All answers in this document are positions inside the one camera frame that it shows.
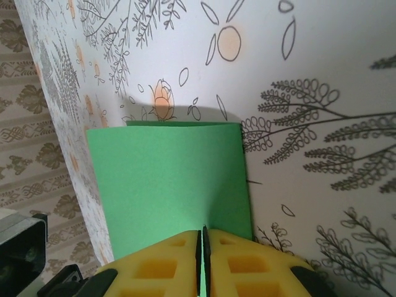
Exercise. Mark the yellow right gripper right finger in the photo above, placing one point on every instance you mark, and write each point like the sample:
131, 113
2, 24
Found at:
263, 272

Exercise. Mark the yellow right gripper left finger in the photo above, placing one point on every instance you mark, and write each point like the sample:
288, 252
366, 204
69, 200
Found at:
148, 266

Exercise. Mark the green paper sheet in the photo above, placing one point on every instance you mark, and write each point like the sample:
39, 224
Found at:
170, 173

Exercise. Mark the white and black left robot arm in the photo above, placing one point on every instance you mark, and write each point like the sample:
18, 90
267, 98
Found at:
18, 256

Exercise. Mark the floral patterned table cover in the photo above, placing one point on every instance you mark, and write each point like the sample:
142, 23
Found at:
309, 77

